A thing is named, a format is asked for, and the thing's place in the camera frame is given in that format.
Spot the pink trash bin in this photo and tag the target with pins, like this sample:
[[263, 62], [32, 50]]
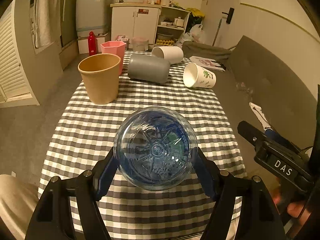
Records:
[[140, 44]]

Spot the white louvered wardrobe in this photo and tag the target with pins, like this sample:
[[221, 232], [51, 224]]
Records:
[[15, 87]]

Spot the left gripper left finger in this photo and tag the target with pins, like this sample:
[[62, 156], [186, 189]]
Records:
[[52, 217]]

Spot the person's left leg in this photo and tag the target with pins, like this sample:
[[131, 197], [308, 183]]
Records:
[[18, 202]]

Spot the red thermos bottle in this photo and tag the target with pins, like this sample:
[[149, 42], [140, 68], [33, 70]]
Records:
[[92, 46]]

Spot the white plastic bags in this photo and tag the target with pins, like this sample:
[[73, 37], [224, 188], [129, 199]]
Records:
[[196, 34]]

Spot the blue cut plastic bottle cup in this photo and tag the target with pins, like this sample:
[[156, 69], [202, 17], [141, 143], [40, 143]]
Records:
[[155, 148]]

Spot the white open shelf unit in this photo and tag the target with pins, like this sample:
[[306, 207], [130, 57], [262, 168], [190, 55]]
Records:
[[172, 24]]

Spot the white plastic cup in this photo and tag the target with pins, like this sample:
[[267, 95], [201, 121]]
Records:
[[173, 54]]

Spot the white printed bag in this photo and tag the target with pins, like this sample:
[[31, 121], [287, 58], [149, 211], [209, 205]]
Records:
[[124, 39]]

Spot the pink hexagonal cup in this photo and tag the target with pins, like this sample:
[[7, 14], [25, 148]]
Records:
[[116, 48]]

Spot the dark folded blanket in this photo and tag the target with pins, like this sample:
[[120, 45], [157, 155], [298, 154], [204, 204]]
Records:
[[203, 50]]

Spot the hanging white towel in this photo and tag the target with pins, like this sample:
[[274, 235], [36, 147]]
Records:
[[46, 22]]

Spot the white platform box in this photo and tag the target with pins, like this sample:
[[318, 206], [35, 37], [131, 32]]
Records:
[[83, 43]]

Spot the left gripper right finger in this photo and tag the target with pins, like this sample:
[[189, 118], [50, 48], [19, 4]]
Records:
[[259, 217]]

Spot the grey white checkered tablecloth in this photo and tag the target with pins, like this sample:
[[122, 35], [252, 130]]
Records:
[[85, 134]]

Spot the person's right hand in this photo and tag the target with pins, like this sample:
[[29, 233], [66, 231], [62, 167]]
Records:
[[295, 209]]

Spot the brown paper cup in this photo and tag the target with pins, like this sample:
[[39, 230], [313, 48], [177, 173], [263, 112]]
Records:
[[100, 74]]

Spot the dark green sofa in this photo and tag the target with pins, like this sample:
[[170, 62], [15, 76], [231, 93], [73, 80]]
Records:
[[254, 74]]

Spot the printed paper booklet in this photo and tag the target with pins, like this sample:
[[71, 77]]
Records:
[[210, 64]]

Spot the white printed paper cup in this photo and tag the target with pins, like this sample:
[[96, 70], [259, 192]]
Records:
[[195, 76]]

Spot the white sink cabinet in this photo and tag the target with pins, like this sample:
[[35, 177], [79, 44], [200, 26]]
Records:
[[135, 20]]

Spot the grey plastic cup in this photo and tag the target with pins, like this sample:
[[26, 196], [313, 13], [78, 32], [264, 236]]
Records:
[[148, 68]]

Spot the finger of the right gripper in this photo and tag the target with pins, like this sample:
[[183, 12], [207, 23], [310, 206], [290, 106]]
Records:
[[255, 137], [273, 135]]

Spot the black door handle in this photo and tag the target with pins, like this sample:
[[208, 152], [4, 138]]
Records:
[[229, 15]]

